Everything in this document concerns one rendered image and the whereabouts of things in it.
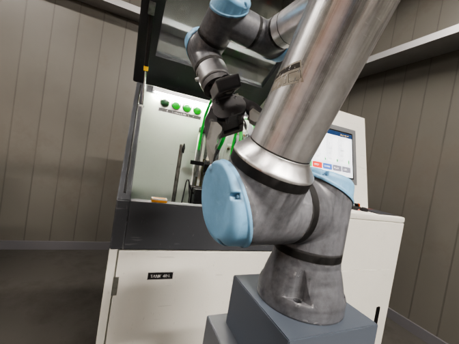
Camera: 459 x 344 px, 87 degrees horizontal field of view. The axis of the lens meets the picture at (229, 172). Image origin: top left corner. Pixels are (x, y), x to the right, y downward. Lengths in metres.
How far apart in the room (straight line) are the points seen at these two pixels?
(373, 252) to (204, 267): 0.88
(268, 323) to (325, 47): 0.37
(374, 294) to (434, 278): 1.07
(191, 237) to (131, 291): 0.26
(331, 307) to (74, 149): 2.65
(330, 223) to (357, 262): 1.01
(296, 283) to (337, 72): 0.31
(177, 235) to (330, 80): 0.72
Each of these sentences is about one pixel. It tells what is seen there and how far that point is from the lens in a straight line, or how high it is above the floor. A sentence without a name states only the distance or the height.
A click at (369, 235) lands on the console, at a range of 1.42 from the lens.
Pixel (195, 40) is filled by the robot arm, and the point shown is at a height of 1.39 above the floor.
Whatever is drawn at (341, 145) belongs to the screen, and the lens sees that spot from 1.62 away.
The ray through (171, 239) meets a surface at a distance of 0.88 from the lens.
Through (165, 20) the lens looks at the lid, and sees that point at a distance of 1.20.
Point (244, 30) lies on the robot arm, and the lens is 0.61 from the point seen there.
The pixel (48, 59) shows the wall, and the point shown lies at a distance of 2.97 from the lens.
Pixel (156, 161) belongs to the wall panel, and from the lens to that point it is 1.36.
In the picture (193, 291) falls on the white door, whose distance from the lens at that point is 0.99.
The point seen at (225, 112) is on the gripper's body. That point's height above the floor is 1.22.
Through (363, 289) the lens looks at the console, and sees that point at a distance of 1.50.
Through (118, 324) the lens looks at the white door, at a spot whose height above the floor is 0.54.
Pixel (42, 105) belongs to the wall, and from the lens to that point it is 2.90.
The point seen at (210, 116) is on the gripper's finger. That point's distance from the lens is 0.53.
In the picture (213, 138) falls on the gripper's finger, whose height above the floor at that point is 1.16.
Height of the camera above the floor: 1.12
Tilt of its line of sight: 2 degrees down
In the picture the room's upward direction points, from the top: 9 degrees clockwise
